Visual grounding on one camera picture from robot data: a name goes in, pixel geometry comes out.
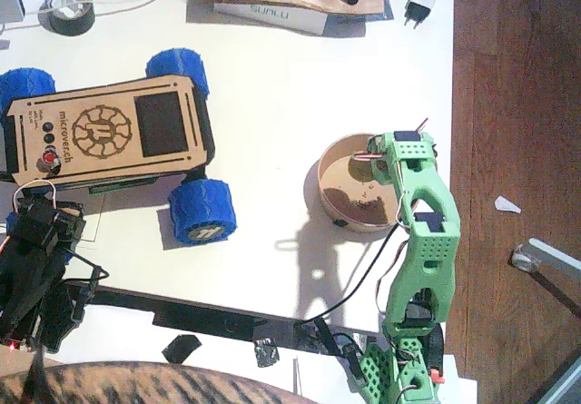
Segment white charger plug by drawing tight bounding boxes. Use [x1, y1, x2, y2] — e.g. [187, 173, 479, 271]
[53, 0, 90, 20]

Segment white SUNLU box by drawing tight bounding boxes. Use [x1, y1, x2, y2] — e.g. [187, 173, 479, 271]
[212, 0, 330, 37]

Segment black camera cable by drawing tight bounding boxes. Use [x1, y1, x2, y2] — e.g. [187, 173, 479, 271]
[293, 226, 397, 330]
[62, 250, 110, 285]

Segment beige paper bowl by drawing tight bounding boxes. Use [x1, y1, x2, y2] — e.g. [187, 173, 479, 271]
[316, 133, 423, 235]

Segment black flat bar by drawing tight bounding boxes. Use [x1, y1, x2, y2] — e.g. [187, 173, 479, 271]
[58, 279, 378, 360]

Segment black tape piece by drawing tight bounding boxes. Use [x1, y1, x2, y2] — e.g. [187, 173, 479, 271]
[162, 333, 203, 364]

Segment wooden rover with blue wheels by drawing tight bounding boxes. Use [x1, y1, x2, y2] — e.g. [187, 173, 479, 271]
[0, 47, 240, 260]

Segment brown striped fabric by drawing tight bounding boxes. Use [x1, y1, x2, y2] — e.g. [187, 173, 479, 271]
[0, 360, 319, 404]

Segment grey metal frame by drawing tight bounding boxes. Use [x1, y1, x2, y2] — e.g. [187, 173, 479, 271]
[528, 344, 581, 404]

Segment white paper scrap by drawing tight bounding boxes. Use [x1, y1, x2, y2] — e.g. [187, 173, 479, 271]
[493, 194, 523, 215]

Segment grey metal leg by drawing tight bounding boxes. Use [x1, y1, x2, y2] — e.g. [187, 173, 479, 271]
[526, 238, 581, 278]

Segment grey black duct tape roll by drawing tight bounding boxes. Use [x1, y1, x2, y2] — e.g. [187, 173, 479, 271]
[38, 0, 96, 37]

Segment white paper sheet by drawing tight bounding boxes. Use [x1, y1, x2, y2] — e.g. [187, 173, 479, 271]
[74, 190, 108, 245]

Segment black table clamp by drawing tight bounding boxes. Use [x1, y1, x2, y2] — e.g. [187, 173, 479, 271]
[70, 265, 103, 323]
[312, 316, 346, 358]
[342, 342, 369, 389]

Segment clear round caster cup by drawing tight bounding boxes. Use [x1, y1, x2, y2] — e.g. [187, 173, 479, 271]
[511, 243, 540, 272]

